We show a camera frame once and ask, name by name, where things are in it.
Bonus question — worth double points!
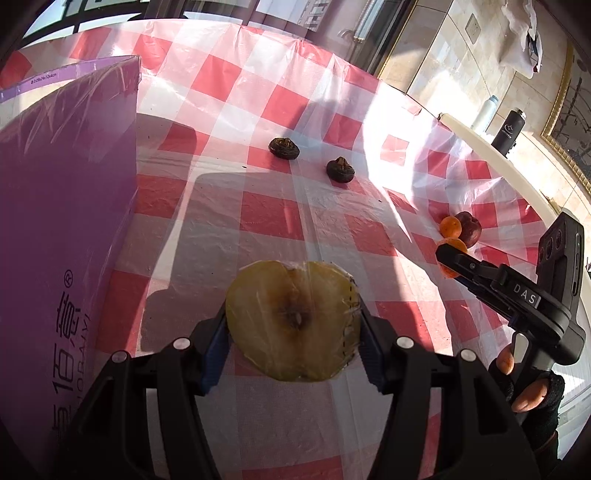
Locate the small orange tangerine by apple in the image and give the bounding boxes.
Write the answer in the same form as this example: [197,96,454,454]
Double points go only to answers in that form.
[439,216,462,238]

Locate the black thermos bottle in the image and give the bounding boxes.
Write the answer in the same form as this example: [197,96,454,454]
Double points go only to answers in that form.
[491,108,526,156]

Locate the red white checkered tablecloth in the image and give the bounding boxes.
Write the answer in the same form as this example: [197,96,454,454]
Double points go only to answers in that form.
[1,20,545,479]

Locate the red apple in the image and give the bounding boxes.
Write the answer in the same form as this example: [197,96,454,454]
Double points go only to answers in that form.
[455,211,482,249]

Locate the purple cardboard box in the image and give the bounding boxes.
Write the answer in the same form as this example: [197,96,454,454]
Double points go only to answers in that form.
[1,56,140,464]

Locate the dark mangosteen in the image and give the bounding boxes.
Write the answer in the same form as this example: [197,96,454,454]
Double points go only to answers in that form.
[325,157,356,184]
[269,137,301,161]

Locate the white water bottle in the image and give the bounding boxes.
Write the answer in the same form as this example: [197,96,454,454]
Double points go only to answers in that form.
[471,95,500,134]

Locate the gold framed picture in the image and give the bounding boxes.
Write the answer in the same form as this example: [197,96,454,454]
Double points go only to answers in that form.
[541,42,591,195]

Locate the right hand in black glove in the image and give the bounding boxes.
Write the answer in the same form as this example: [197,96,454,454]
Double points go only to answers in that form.
[489,345,565,458]

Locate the dark mangosteen right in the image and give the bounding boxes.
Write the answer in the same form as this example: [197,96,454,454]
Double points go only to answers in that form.
[325,157,356,184]

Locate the halved yellow-green apple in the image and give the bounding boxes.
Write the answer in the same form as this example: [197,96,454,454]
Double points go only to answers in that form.
[224,261,361,382]

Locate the white cloth on wall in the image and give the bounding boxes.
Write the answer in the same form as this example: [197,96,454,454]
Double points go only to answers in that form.
[500,0,543,79]

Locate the dark mangosteen left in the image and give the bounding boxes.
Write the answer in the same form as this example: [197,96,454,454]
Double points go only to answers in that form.
[269,137,301,161]

